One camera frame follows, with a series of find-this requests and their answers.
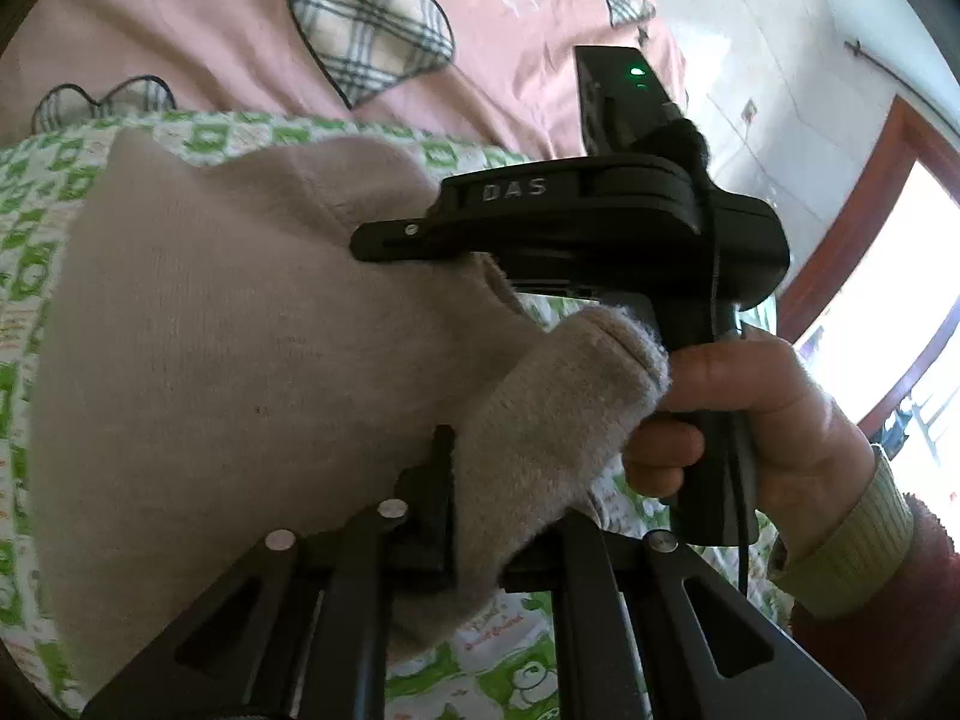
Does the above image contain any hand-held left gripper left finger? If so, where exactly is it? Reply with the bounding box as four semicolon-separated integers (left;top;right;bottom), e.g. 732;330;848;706
81;426;457;720

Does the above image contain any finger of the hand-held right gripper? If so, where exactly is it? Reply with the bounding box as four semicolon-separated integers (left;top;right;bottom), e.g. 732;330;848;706
350;211;485;265

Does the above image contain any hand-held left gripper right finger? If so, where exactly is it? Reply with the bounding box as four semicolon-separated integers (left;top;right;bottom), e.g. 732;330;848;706
501;514;865;720

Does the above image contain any beige knit sweater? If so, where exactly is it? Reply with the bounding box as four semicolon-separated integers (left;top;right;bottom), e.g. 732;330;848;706
30;127;672;713

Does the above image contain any person's right forearm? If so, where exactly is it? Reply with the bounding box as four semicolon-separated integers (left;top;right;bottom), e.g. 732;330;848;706
766;446;960;720

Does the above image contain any person's right hand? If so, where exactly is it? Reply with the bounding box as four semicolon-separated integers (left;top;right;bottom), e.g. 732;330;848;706
621;331;877;542

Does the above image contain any green patterned quilt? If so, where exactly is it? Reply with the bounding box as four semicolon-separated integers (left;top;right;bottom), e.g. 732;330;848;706
0;109;796;720

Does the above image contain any pink heart-print duvet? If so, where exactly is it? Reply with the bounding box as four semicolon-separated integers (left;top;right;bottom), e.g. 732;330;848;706
0;0;687;166

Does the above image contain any brown wooden window frame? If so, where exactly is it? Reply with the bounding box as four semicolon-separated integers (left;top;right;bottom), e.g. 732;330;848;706
776;94;960;440

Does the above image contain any black metal wall rod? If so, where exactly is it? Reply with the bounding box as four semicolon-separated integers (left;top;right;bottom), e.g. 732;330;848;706
846;40;927;85

